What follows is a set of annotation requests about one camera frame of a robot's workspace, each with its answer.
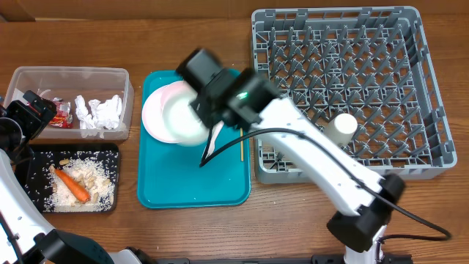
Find red snack wrapper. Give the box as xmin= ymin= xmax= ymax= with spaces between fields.
xmin=49 ymin=98 xmax=73 ymax=128

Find white tissue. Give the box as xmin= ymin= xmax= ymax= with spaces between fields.
xmin=75 ymin=95 xmax=95 ymax=130
xmin=89 ymin=95 xmax=122 ymax=130

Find orange carrot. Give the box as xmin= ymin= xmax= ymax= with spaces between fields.
xmin=53 ymin=169 xmax=91 ymax=203

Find food scraps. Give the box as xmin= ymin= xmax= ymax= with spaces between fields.
xmin=24 ymin=150 xmax=120 ymax=213

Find pink bowl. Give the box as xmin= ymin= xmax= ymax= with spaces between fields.
xmin=160 ymin=81 xmax=193 ymax=109

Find white bowl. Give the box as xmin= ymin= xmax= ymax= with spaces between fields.
xmin=162 ymin=92 xmax=209 ymax=146

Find white plastic fork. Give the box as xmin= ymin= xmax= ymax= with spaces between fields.
xmin=202 ymin=121 xmax=224 ymax=160

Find wooden chopstick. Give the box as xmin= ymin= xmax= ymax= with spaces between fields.
xmin=240 ymin=128 xmax=244 ymax=162

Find white paper cup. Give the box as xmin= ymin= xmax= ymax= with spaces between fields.
xmin=323 ymin=113 xmax=358 ymax=147

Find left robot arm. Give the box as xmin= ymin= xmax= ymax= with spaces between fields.
xmin=1 ymin=90 xmax=143 ymax=264

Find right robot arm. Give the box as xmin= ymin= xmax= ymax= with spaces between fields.
xmin=176 ymin=49 xmax=405 ymax=263

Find grey dishwasher rack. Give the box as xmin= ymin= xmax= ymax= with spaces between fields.
xmin=251 ymin=6 xmax=457 ymax=180

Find clear plastic bin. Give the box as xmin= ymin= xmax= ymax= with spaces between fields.
xmin=3 ymin=66 xmax=134 ymax=141

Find black plastic tray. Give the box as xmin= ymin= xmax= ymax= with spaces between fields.
xmin=15 ymin=143 xmax=121 ymax=213

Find teal serving tray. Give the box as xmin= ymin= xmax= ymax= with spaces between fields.
xmin=137 ymin=70 xmax=251 ymax=209

